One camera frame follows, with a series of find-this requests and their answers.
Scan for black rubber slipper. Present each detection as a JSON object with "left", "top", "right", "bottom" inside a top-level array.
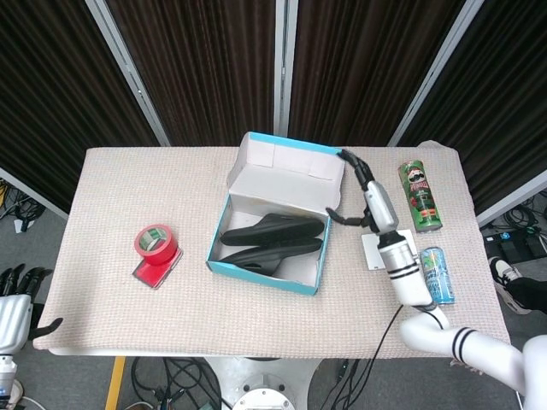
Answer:
[
  {"left": 221, "top": 237, "right": 323, "bottom": 278},
  {"left": 220, "top": 213, "right": 325, "bottom": 247}
]

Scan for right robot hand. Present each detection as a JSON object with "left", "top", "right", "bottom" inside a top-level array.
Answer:
[{"left": 326, "top": 148, "right": 401, "bottom": 236}]

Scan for red ink pad case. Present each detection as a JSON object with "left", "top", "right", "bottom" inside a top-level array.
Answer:
[{"left": 131, "top": 247, "right": 184, "bottom": 291}]

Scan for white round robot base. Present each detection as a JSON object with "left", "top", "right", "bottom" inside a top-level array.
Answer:
[{"left": 200, "top": 356, "right": 326, "bottom": 410}]

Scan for black trouser leg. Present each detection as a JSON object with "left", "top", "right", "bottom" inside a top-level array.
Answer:
[{"left": 508, "top": 275, "right": 547, "bottom": 313}]

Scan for black and white sneaker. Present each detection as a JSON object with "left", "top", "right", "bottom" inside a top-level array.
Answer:
[{"left": 489, "top": 255, "right": 535, "bottom": 316}]

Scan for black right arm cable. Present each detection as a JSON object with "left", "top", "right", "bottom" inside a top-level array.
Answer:
[{"left": 362, "top": 301, "right": 448, "bottom": 385}]

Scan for white partition frame post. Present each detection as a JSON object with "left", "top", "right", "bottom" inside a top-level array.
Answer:
[
  {"left": 273, "top": 0, "right": 299, "bottom": 134},
  {"left": 85, "top": 0, "right": 172, "bottom": 147},
  {"left": 386, "top": 0, "right": 488, "bottom": 147}
]

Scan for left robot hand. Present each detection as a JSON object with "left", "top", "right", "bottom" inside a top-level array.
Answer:
[{"left": 0, "top": 263, "right": 64, "bottom": 356}]

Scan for white flat square board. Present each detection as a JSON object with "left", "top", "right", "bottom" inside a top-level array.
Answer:
[{"left": 361, "top": 229, "right": 418, "bottom": 271}]

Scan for blue drink can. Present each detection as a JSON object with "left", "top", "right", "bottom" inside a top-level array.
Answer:
[{"left": 417, "top": 246, "right": 456, "bottom": 306}]

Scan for turquoise shoe box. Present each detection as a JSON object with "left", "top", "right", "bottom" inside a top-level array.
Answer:
[{"left": 205, "top": 131, "right": 346, "bottom": 297}]

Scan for red adhesive tape roll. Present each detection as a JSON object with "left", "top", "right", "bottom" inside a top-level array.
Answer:
[{"left": 134, "top": 222, "right": 178, "bottom": 268}]

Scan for green Pringles can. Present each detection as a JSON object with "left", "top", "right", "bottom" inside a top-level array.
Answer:
[{"left": 398, "top": 158, "right": 444, "bottom": 234}]

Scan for beige woven tablecloth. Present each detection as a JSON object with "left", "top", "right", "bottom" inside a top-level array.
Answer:
[{"left": 32, "top": 140, "right": 512, "bottom": 358}]

